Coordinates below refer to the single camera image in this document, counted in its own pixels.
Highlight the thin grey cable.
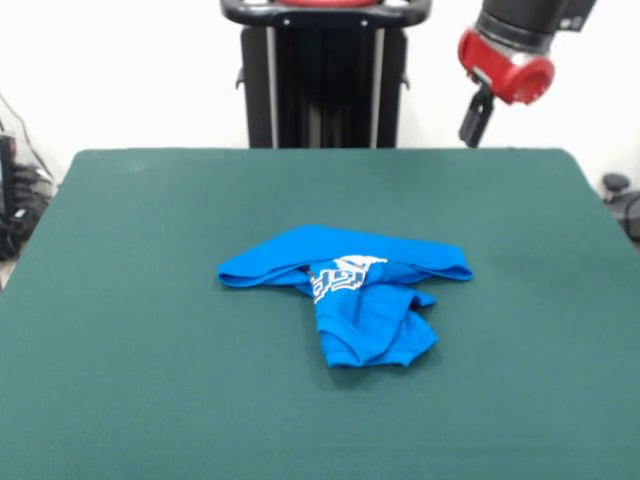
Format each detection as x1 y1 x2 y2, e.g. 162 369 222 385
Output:
0 92 55 181

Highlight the dark green table cloth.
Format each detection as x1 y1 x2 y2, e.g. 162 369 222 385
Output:
0 147 640 480

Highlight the black office chair base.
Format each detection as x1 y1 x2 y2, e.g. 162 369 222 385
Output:
601 172 640 242

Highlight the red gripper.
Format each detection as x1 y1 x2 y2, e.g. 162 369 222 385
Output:
457 27 556 149

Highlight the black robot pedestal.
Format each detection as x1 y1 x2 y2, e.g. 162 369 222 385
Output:
219 0 431 150

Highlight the black equipment box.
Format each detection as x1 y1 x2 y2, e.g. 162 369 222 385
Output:
0 132 17 224

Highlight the blue shirt with white print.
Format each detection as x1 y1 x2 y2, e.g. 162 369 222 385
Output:
215 224 474 369

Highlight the black cable bundle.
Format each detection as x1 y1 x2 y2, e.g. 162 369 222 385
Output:
0 164 56 261

